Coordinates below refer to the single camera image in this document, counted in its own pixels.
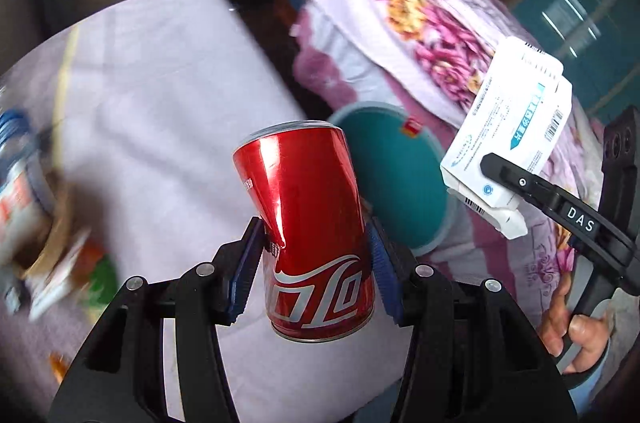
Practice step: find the teal cabinet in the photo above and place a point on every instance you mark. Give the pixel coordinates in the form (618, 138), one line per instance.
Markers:
(585, 18)

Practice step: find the white quilt with pink border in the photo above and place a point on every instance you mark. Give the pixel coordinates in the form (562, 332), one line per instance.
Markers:
(345, 68)

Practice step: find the teal plastic basin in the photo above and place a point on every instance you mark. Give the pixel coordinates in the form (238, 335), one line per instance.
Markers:
(400, 183)

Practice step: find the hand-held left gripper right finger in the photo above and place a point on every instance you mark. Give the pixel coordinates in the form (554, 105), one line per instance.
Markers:
(382, 273)

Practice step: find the white medicine box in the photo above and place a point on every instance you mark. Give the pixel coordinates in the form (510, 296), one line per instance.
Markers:
(510, 113)

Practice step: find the red soda can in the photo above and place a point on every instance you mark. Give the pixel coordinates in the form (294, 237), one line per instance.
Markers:
(310, 213)

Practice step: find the grey white tablecloth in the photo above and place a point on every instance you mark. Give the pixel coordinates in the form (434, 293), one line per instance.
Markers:
(165, 103)

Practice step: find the orange snack packet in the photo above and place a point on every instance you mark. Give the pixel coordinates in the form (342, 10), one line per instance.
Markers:
(75, 273)

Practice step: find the person's right hand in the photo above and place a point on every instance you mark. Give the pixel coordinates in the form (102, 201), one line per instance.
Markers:
(590, 343)

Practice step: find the blue capped plastic bottle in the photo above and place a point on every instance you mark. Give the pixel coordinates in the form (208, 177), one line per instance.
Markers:
(20, 173)

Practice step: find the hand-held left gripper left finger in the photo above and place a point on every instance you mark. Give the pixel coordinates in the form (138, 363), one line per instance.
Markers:
(245, 273)

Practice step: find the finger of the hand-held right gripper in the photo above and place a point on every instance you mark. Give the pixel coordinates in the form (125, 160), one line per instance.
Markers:
(550, 198)

